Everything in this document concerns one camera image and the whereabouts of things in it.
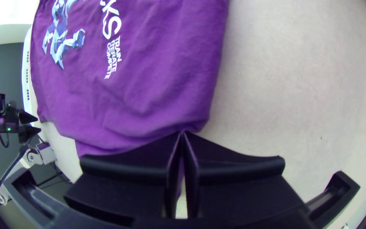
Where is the white laundry basket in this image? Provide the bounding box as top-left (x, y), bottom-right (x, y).
top-left (21, 26), bottom-right (44, 123)

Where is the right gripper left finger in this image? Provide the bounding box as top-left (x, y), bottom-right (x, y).
top-left (63, 131), bottom-right (183, 227)

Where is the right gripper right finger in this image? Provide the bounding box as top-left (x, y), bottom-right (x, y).
top-left (183, 131), bottom-right (306, 220)

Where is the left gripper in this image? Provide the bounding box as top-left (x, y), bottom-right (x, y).
top-left (3, 101), bottom-right (42, 144)

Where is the black cable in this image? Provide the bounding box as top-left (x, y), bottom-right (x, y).
top-left (0, 132), bottom-right (11, 149)

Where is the dark t-shirt with white print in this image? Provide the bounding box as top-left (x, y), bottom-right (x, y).
top-left (30, 0), bottom-right (230, 159)

